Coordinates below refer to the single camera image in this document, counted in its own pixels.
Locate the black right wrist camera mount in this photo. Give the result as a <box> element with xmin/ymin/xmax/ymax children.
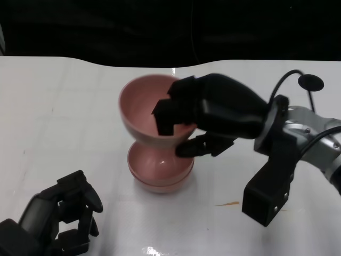
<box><xmin>241</xmin><ymin>94</ymin><xmax>299</xmax><ymax>228</ymax></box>

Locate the pink bowl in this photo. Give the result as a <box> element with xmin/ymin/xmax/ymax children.
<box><xmin>132</xmin><ymin>170</ymin><xmax>193</xmax><ymax>195</ymax></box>
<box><xmin>118</xmin><ymin>75</ymin><xmax>198</xmax><ymax>150</ymax></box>
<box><xmin>127</xmin><ymin>140</ymin><xmax>195</xmax><ymax>186</ymax></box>

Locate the green covered table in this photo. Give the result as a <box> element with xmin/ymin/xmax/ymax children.
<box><xmin>0</xmin><ymin>0</ymin><xmax>341</xmax><ymax>69</ymax></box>

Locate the black round table grommet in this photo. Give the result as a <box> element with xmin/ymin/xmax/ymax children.
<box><xmin>297</xmin><ymin>74</ymin><xmax>325</xmax><ymax>92</ymax></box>

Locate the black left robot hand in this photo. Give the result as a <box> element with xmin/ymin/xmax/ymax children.
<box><xmin>0</xmin><ymin>170</ymin><xmax>104</xmax><ymax>256</ymax></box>

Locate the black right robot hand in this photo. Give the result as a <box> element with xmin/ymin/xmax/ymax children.
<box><xmin>151</xmin><ymin>73</ymin><xmax>269</xmax><ymax>158</ymax></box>

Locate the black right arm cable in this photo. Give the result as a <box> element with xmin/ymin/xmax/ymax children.
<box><xmin>268</xmin><ymin>69</ymin><xmax>341</xmax><ymax>161</ymax></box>

